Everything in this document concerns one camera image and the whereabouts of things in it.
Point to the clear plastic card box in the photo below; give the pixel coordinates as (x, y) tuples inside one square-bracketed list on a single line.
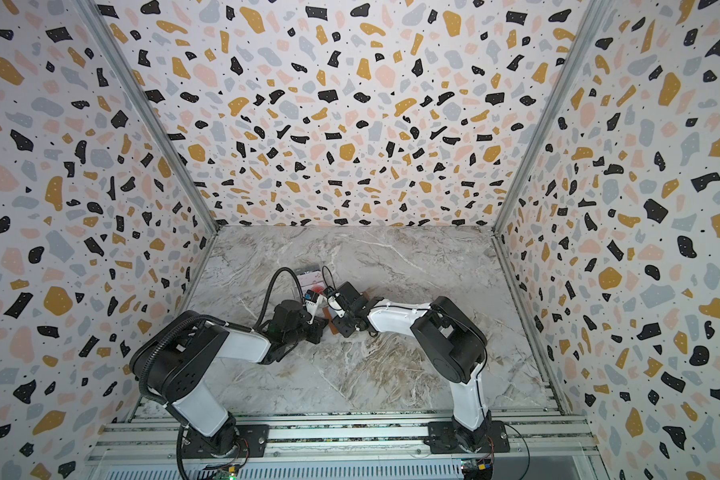
[(310, 269)]

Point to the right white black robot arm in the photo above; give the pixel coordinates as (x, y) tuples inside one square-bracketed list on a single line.
[(453, 344)]

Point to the aluminium mounting rail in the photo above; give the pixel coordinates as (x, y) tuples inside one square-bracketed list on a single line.
[(349, 437)]

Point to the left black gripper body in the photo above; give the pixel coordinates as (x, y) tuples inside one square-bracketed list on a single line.
[(307, 332)]

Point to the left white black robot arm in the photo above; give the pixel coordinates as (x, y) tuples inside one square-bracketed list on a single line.
[(170, 367)]

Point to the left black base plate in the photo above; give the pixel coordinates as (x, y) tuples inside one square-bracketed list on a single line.
[(244, 441)]

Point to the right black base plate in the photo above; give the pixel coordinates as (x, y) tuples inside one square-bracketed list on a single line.
[(450, 437)]

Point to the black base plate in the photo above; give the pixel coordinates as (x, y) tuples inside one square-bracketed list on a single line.
[(450, 437), (244, 441)]

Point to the brown leather card holder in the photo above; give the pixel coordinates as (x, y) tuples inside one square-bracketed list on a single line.
[(356, 319)]

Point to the white ventilation grille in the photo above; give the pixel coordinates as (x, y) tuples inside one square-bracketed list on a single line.
[(365, 469)]

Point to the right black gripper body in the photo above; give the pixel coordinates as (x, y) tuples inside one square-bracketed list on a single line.
[(344, 308)]

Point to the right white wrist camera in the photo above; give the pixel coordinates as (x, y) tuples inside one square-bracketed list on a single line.
[(333, 301)]

